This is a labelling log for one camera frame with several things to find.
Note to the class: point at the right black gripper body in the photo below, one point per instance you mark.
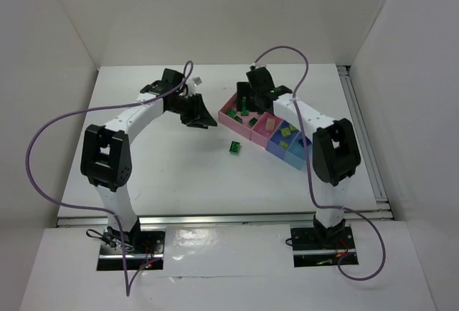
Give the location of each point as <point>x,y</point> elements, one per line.
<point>244,93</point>

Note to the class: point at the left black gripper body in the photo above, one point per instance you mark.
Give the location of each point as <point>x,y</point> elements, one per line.
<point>191,109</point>

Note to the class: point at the green lego plate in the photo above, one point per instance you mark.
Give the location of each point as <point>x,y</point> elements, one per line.
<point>231,113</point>

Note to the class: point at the small green curved lego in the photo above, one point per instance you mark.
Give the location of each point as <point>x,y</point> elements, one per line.
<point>238,119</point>

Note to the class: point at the green lego brick half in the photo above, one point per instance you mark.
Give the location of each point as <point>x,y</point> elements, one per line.
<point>252,122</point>

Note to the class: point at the green curved lego top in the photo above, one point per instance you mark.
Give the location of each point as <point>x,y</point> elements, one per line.
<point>235,147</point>

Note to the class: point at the lime square lego front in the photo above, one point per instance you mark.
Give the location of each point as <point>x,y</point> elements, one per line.
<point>285,132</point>

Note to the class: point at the lime 2x2 lego brick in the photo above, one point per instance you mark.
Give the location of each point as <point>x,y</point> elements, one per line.
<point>293,128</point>

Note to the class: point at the dark blue lego plate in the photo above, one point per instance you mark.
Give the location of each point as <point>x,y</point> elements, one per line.
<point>302,142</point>

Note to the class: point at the white lego brick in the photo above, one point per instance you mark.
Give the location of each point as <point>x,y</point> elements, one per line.
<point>270,124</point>

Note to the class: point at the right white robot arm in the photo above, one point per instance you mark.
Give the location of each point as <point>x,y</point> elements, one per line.
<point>331,150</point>

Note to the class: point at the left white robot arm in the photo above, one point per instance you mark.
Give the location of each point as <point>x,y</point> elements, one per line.
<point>106,152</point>

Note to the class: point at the large pink bin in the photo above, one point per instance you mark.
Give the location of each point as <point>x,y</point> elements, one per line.
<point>248,126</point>

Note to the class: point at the small pink bin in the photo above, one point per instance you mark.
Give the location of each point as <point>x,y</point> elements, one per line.
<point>263,130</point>

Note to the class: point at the purple bin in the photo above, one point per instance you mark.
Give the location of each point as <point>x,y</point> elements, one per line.
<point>273,145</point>

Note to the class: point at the light blue bin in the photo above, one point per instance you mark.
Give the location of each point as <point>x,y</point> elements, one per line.
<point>295,154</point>

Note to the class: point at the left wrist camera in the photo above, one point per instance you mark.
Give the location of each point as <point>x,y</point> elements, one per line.
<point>196,81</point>

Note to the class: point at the aluminium rail right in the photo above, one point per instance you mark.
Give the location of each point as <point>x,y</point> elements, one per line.
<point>383,205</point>

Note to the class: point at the aluminium rail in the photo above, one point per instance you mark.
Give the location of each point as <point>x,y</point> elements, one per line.
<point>197,220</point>
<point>383,205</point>

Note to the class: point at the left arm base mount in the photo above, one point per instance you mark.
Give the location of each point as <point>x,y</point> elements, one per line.
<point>148,250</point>

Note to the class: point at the aluminium rail front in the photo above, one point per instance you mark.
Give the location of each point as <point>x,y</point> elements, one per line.
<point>197,220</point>

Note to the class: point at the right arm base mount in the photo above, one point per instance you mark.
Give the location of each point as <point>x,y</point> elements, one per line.
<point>308,251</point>

